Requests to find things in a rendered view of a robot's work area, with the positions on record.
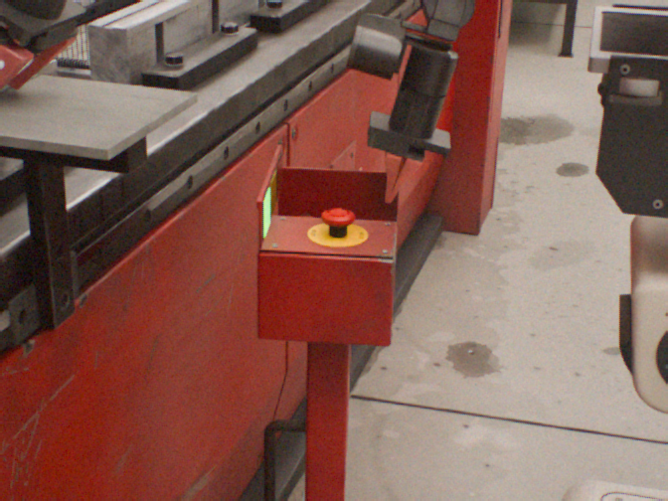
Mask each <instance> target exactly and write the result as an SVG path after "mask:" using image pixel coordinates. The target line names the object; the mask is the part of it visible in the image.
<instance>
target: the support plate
mask: <svg viewBox="0 0 668 501"><path fill-rule="evenodd" d="M197 101H198V100H197V93H196V92H189V91H180V90H173V89H164V88H155V87H146V86H138V85H129V84H120V83H104V82H95V81H86V80H78V79H69V78H60V77H52V76H43V75H41V76H39V77H37V78H35V79H33V80H31V81H28V82H26V83H24V84H23V85H22V86H21V87H20V88H19V89H13V88H12V89H10V90H8V91H6V92H3V93H1V94H0V146H7V147H15V148H22V149H29V150H37V151H44V152H52V153H59V154H66V155H74V156H80V157H87V158H95V159H102V160H109V159H111V158H112V157H114V156H115V155H117V154H119V153H120V152H122V151H123V150H125V149H126V148H128V147H129V146H131V145H132V144H134V143H135V142H137V141H138V140H140V139H141V138H143V137H145V136H146V135H148V134H149V133H151V132H152V131H154V130H155V129H157V128H158V127H160V126H161V125H163V124H164V123H166V122H167V121H169V120H171V119H172V118H174V117H175V116H177V115H178V114H180V113H181V112H183V111H184V110H186V109H187V108H189V107H190V106H192V105H193V104H195V103H197Z"/></svg>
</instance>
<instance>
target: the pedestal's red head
mask: <svg viewBox="0 0 668 501"><path fill-rule="evenodd" d="M281 152H282V145H278V146H277V149H276V151H275V154H274V156H273V159H272V162H271V164H270V167H269V169H268V172H267V175H266V177H265V180H264V182H263V185H262V188H261V190H260V193H259V195H258V198H257V201H256V208H257V209H258V232H259V247H258V252H257V337H258V338H259V339H262V340H280V341H297V342H314V343H331V344H348V345H366V346H383V347H389V346H390V345H391V339H392V322H393V306H394V289H395V272H396V253H397V250H396V247H397V224H398V205H399V192H398V193H397V195H396V196H395V198H394V199H393V201H392V202H391V203H390V204H389V203H386V202H385V200H386V190H387V181H388V179H387V172H382V171H361V170H341V169H320V168H299V167H282V188H281V191H280V194H279V197H278V216H272V217H271V220H270V224H269V226H268V229H267V232H266V235H265V238H264V240H263V200H264V193H265V191H266V188H267V189H268V187H269V189H270V181H271V175H272V172H273V169H274V170H275V169H276V165H277V162H278V156H279V153H280V154H281ZM333 208H342V209H346V210H348V211H350V212H352V213H353V214H354V215H355V221H354V222H353V224H352V225H356V226H358V227H361V228H363V229H364V230H365V231H366V232H367V233H368V238H367V239H366V240H365V241H364V242H363V243H361V244H359V245H356V246H353V247H346V248H331V247H326V246H322V245H319V244H316V243H314V242H313V241H311V240H310V239H309V237H308V235H307V233H308V231H309V230H310V229H311V228H313V227H315V226H317V225H321V224H324V223H323V221H322V219H321V217H322V214H323V212H325V211H327V210H330V209H333Z"/></svg>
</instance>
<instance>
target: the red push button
mask: <svg viewBox="0 0 668 501"><path fill-rule="evenodd" d="M321 219H322V221H323V223H324V224H325V225H327V226H329V236H330V237H332V238H344V237H346V236H347V226H350V225H352V224H353V222H354V221H355V215H354V214H353V213H352V212H350V211H348V210H346V209H342V208H333V209H330V210H327V211H325V212H323V214H322V217H321Z"/></svg>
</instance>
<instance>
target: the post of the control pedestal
mask: <svg viewBox="0 0 668 501"><path fill-rule="evenodd" d="M350 361H351V345H348V344H331V343H314V342H307V376H306V442H305V501H346V478H347V449H348V419H349V391H350Z"/></svg>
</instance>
